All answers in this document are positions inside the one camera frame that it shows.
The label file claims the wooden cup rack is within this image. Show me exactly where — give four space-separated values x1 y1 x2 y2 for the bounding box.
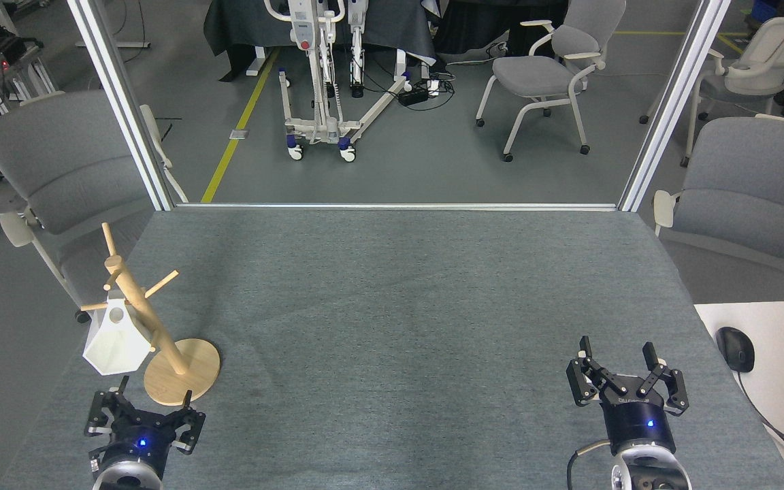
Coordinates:
79 223 221 407

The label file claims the grey chair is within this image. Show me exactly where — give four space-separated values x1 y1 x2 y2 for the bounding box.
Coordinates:
652 114 784 300
0 90 189 324
475 0 627 163

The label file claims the white mesh chair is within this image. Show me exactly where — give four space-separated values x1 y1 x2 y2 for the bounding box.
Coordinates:
639 15 784 167

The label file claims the silver post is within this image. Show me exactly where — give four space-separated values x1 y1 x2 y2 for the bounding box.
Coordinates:
65 0 189 212
618 0 733 212

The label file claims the metal equipment cart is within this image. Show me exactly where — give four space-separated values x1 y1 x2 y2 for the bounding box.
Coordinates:
0 34 59 116

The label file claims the black mouse cable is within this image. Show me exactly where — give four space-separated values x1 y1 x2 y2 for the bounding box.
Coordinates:
736 371 784 477

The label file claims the white desk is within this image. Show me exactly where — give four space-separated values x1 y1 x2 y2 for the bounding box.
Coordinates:
695 300 784 490

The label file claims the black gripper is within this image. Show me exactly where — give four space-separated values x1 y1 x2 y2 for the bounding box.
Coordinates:
566 336 690 455
84 376 206 477

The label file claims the silver table edge rail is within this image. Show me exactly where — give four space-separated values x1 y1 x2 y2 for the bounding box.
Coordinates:
174 202 619 212

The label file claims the black computer mouse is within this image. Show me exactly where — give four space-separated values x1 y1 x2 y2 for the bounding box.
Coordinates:
716 327 755 373

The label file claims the white faceted cup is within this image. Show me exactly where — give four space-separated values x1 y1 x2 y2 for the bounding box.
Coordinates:
82 297 154 375

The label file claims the white stand on wheels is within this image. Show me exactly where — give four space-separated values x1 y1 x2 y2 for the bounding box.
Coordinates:
264 0 414 163

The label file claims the black table cloth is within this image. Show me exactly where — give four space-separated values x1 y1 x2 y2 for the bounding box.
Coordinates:
433 0 570 56
203 0 438 82

